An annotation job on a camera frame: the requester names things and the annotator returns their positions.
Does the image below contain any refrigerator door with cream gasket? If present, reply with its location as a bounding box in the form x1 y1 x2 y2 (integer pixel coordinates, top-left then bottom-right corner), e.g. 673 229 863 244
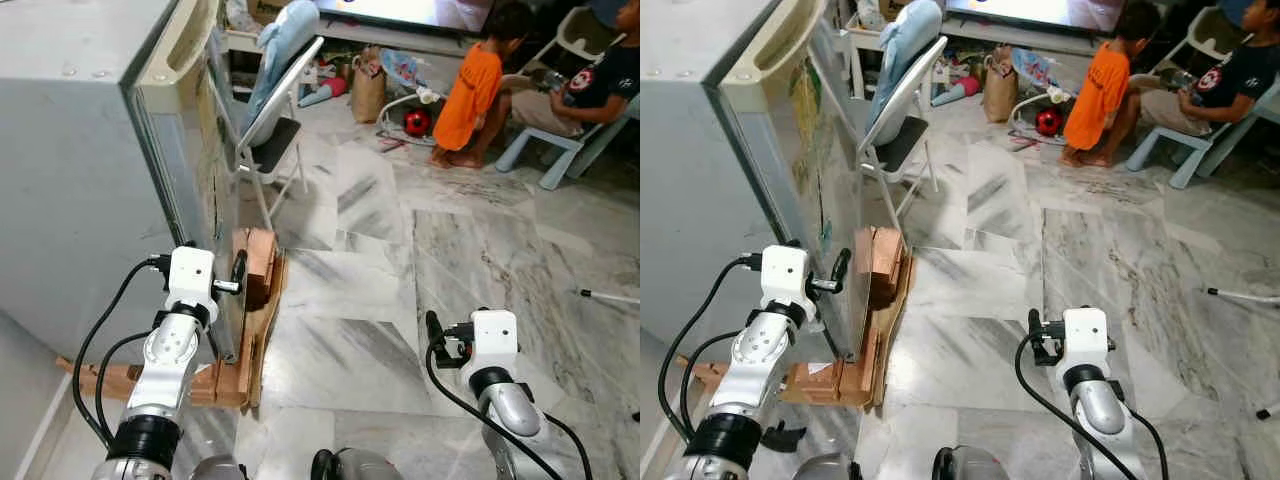
133 0 248 363
715 0 873 363

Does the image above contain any wooden fridge stand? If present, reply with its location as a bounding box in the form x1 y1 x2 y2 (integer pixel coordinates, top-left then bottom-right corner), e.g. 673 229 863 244
55 227 289 410
675 225 917 410

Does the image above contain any grey robot torso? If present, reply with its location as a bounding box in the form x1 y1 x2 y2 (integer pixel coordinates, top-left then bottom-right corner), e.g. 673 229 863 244
798 446 1013 480
188 447 403 480

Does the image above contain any white folding chair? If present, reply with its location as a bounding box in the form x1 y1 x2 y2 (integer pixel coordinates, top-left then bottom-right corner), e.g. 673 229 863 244
233 35 327 233
853 35 951 237

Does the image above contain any black plastic piece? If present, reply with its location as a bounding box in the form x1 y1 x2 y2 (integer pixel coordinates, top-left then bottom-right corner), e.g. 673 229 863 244
759 421 807 453

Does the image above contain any grey refrigerator body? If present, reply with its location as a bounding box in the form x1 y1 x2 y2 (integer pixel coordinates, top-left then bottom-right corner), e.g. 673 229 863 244
0 0 193 363
640 0 801 361

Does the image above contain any pink toy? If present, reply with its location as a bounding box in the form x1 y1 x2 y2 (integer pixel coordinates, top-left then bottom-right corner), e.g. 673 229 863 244
299 76 350 110
931 76 982 109

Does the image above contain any brown paper bag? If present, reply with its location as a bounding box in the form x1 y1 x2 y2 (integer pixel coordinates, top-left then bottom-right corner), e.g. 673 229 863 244
349 45 390 125
982 45 1020 125

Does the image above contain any light blue pillow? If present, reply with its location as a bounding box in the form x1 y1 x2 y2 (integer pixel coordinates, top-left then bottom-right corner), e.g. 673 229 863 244
244 0 322 133
864 0 944 133

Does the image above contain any child in orange shirt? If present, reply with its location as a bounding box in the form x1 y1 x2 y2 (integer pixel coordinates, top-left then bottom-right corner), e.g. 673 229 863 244
430 0 537 170
1061 0 1163 169

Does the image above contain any white and blue baby bouncer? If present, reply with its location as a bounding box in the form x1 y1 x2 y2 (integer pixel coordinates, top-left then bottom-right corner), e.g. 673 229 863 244
1009 47 1077 143
377 47 447 147

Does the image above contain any person in black shirt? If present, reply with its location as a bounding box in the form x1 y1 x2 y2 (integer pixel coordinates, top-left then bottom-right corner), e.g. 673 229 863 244
1140 0 1280 137
510 0 641 138

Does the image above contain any television screen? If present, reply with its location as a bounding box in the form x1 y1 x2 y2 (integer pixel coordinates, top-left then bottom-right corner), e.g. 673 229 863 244
944 0 1127 32
314 0 497 32

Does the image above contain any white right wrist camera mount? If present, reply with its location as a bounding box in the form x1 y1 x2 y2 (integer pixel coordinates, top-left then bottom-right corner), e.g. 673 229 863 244
1061 307 1115 370
469 309 521 373

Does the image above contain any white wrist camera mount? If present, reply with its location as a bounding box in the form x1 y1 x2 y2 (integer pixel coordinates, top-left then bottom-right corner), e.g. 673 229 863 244
1061 307 1115 370
165 245 217 311
469 309 521 373
758 244 814 311

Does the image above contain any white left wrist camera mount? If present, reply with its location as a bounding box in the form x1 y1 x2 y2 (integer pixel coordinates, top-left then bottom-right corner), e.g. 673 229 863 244
758 244 814 311
165 245 217 311

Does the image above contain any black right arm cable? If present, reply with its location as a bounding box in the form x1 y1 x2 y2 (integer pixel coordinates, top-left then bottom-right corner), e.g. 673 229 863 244
425 340 563 480
1014 335 1111 480

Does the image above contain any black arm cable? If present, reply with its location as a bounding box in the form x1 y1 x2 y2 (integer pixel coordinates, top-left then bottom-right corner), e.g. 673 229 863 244
657 253 766 443
72 253 173 448
425 340 563 480
1014 335 1111 480

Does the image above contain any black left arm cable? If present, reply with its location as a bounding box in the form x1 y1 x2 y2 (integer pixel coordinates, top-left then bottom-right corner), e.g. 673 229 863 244
657 253 766 443
72 253 173 448

